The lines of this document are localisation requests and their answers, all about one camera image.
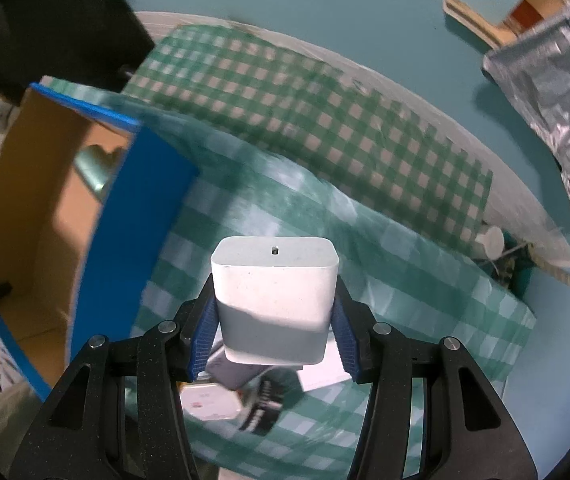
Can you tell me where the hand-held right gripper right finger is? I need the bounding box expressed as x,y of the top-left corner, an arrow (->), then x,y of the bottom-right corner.
327,280 -> 538,480

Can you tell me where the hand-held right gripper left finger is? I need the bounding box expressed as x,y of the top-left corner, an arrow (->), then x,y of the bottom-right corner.
10,280 -> 221,480

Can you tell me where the pink case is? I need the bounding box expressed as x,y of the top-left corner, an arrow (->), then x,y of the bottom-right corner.
180,382 -> 242,423

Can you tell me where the black multi-port charger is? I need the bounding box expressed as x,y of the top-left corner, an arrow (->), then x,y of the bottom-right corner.
237,375 -> 286,433

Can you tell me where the white square charger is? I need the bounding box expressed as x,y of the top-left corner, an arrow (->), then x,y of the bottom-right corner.
210,236 -> 341,367

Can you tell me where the cardboard box with blue edges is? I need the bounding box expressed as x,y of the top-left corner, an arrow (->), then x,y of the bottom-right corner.
0,82 -> 201,403

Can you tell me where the green checked plastic tablecloth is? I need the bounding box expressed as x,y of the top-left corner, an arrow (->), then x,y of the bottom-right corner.
40,75 -> 536,476

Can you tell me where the green metal tin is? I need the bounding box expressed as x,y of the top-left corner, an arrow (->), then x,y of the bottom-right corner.
75,145 -> 131,196

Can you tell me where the white round cap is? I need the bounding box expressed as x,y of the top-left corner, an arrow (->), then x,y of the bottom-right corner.
477,225 -> 506,261

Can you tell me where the green small-check cloth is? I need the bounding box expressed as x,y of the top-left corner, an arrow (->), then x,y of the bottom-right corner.
122,25 -> 494,261

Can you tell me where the black bulky object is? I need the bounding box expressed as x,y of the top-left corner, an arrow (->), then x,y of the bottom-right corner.
0,0 -> 156,106

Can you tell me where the wooden frame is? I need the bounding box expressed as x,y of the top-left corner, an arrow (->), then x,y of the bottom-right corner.
442,0 -> 570,53

